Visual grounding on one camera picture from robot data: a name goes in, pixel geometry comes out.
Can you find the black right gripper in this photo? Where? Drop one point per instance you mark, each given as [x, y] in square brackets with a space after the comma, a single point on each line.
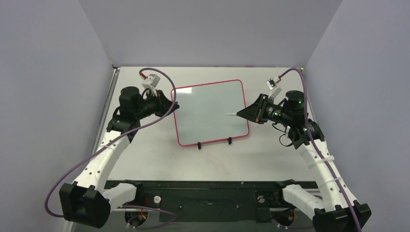
[260, 108]

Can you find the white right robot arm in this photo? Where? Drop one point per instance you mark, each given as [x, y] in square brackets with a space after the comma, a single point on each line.
[337, 209]

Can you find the aluminium frame rail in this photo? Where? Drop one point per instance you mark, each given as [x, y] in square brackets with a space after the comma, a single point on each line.
[177, 199]

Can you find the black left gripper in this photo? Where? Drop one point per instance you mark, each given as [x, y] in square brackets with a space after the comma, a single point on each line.
[164, 105]

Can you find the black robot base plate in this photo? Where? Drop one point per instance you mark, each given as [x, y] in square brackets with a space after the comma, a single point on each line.
[215, 213]

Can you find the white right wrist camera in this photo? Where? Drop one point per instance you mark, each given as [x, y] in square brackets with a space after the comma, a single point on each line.
[273, 84]

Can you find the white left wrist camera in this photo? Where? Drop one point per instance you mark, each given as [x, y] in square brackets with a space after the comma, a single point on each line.
[150, 83]

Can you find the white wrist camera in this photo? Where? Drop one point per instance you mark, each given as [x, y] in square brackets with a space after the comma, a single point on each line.
[273, 84]
[150, 83]

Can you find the pink framed whiteboard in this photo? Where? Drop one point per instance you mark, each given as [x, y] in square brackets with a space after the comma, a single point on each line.
[202, 113]

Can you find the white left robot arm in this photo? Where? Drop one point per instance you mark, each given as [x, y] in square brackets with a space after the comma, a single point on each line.
[121, 130]

